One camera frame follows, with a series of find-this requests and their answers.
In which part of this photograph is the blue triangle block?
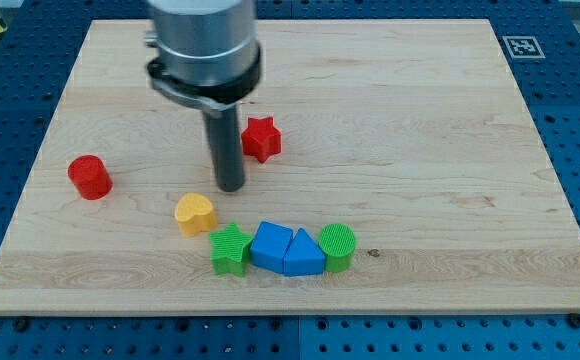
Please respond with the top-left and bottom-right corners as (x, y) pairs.
(283, 228), (326, 277)

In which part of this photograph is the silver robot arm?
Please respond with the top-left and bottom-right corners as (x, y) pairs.
(145, 0), (262, 192)

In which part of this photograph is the green star block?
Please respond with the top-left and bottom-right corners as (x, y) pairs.
(208, 222), (253, 277)

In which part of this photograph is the yellow heart block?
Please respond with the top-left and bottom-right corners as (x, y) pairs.
(174, 193), (218, 238)

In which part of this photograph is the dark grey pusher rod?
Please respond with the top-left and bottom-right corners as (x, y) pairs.
(203, 104), (245, 192)

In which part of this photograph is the wooden board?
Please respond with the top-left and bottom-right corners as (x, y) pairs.
(0, 19), (580, 317)

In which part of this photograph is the blue cube block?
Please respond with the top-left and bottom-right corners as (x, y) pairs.
(250, 221), (293, 274)

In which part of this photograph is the red cylinder block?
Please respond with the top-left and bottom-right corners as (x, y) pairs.
(67, 154), (113, 200)

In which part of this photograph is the white fiducial marker tag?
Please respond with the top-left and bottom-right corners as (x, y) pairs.
(502, 35), (545, 59)

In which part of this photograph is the green cylinder block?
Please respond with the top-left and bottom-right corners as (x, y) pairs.
(318, 223), (356, 273)

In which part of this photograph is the red star block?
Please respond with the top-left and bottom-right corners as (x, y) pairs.
(241, 116), (282, 163)

